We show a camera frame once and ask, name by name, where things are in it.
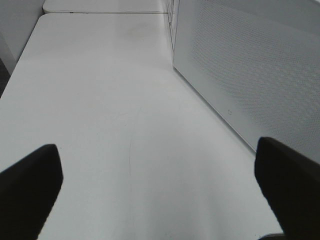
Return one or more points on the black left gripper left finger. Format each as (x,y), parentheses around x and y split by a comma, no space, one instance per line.
(28,191)

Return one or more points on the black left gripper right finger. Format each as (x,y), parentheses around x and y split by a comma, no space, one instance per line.
(290,183)

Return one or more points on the white microwave door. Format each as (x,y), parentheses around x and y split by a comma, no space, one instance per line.
(257,63)

